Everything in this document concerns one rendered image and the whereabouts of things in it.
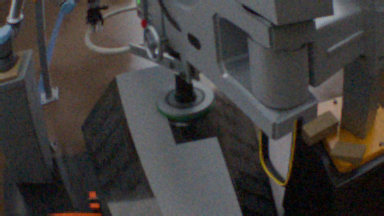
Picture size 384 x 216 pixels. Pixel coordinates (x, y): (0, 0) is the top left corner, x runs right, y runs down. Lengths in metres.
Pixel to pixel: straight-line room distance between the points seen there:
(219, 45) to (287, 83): 0.29
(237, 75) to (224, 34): 0.13
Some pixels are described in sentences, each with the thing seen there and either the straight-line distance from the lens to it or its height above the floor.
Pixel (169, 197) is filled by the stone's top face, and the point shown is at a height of 0.83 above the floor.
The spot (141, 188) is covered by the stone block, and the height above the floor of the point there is 0.79.
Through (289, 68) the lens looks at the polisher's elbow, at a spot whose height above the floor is 1.39.
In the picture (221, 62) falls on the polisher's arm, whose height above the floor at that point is 1.27.
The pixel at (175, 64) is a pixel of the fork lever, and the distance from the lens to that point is 2.07.
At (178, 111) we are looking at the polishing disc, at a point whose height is 0.86.
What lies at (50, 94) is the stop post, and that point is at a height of 0.04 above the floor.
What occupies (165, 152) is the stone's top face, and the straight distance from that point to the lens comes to 2.05.
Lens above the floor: 2.12
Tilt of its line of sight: 35 degrees down
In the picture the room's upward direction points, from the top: 5 degrees counter-clockwise
